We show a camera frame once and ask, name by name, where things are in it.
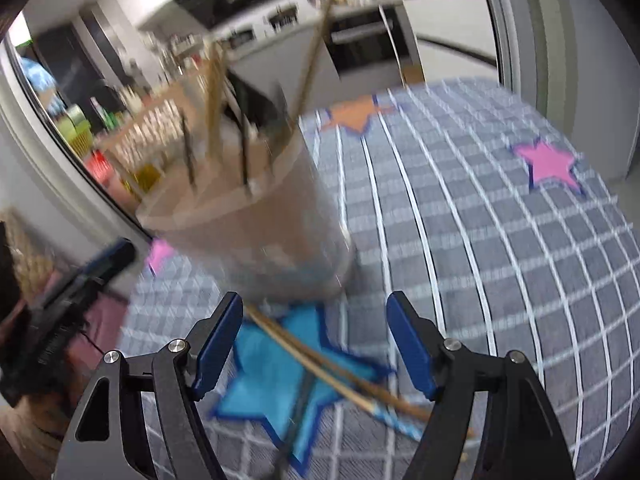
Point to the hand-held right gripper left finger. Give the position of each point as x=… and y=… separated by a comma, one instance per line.
x=217, y=345

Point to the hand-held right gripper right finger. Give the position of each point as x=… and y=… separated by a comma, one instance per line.
x=407, y=345

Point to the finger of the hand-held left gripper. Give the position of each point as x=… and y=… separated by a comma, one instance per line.
x=107, y=260

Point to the bamboo chopstick with blue end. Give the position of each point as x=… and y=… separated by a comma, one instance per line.
x=350, y=396

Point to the beige plastic utensil holder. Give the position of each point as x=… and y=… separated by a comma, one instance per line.
x=250, y=240

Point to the yellow oil bottle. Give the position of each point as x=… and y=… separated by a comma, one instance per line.
x=146, y=176

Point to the blue checked star tablecloth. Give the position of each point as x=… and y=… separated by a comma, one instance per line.
x=475, y=240

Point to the green plastic basket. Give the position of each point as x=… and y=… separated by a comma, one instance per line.
x=80, y=127

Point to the blue plastic bag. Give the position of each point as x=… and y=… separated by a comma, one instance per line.
x=37, y=74

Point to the black plastic bag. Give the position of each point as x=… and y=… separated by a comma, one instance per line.
x=252, y=97

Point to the black built-in oven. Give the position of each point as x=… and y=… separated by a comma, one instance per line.
x=367, y=40

